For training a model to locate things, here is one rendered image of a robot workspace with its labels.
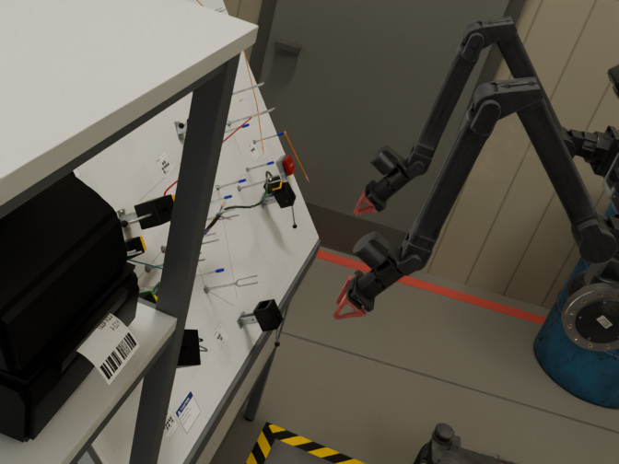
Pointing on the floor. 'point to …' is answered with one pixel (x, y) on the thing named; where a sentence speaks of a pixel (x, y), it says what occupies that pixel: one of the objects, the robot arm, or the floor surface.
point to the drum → (579, 363)
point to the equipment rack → (90, 123)
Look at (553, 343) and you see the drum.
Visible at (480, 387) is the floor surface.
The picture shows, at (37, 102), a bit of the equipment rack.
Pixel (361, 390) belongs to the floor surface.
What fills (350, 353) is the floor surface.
